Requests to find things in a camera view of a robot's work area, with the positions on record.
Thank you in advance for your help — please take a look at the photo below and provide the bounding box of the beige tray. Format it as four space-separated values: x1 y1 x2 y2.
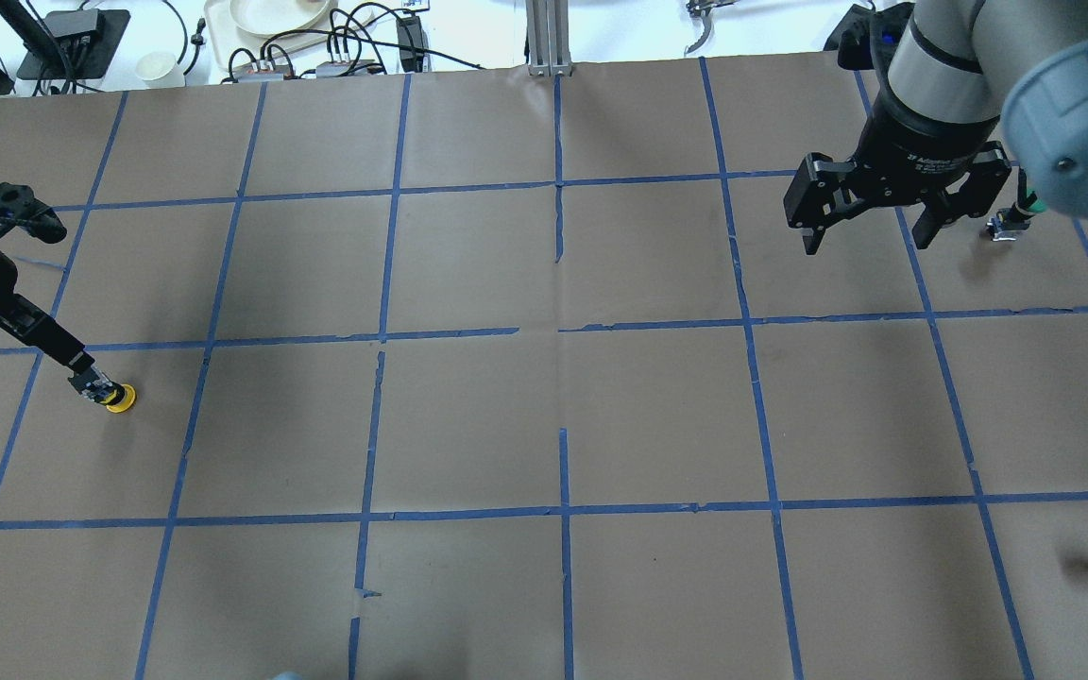
203 1 341 67

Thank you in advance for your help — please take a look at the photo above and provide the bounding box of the aluminium frame post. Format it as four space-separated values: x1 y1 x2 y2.
526 0 573 77

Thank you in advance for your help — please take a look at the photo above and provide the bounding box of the black power adapter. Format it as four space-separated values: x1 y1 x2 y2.
396 13 426 73

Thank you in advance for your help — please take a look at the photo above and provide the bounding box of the beige plate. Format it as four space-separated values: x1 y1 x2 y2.
226 0 332 36

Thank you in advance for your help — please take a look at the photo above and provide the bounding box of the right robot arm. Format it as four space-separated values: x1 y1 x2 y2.
783 1 1088 255

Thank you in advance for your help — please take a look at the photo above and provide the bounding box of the yellow push button switch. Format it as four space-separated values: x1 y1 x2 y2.
79 379 137 415

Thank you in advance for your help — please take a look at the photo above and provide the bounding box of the usb hub with cables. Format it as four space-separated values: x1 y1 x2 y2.
223 48 296 83

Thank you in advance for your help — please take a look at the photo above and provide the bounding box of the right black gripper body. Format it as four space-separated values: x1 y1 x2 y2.
783 102 1013 231

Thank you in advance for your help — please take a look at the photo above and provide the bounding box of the green push button switch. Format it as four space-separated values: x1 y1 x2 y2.
985 191 1046 242

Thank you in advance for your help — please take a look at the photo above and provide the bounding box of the white paper cup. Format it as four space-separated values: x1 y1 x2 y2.
134 51 185 89

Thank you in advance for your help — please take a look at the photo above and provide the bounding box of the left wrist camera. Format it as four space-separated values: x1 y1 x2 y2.
0 182 66 244

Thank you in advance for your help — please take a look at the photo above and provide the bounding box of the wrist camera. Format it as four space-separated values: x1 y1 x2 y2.
823 3 914 72
0 182 66 244

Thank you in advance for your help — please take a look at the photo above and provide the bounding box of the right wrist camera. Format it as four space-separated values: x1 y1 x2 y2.
823 3 914 72

